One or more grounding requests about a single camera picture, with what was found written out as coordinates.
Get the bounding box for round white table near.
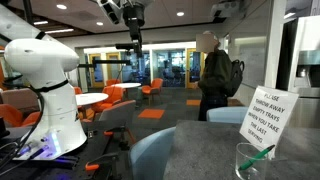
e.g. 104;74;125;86
76;93;108;117

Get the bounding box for orange-handled clamp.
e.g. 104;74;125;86
103;126;127;136
85;152;122;180

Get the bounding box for grey lounge chair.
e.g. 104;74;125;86
81;99;137;148

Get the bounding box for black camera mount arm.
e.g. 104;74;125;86
77;60;131;68

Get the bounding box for round white table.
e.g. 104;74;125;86
76;93;108;117
111;83;141;99

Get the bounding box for orange chair middle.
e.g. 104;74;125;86
91;86;123;113

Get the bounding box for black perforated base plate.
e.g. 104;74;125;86
0;130;111;180

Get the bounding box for clear glass cup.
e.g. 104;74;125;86
235;143;268;180

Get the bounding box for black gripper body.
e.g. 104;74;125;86
123;4;145;42

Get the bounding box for black backpack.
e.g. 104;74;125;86
226;60;245;97

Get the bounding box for near blue chair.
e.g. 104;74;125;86
129;127;176;180

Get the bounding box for orange-handled clamp far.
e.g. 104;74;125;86
103;126;127;136

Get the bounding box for round white table far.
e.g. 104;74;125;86
111;83;141;99

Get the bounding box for green pen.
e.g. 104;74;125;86
238;145;275;171

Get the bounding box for black camera on mount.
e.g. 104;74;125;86
115;42;142;57

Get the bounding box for person in dark jacket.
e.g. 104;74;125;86
195;31;232;121

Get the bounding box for orange armchair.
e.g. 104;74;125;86
142;78;163;104

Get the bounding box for blue chair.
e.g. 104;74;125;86
129;127;176;180
207;106;248;124

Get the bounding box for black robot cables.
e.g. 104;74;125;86
0;84;46;171

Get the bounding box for white paper sign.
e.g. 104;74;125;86
239;86;299;159

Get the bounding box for stainless refrigerator dispenser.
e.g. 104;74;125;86
289;15;320;128

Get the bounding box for far blue chair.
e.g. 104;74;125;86
207;106;248;124

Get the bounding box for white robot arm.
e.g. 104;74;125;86
0;5;87;161

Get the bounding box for orange-handled clamp near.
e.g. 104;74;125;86
85;152;122;180

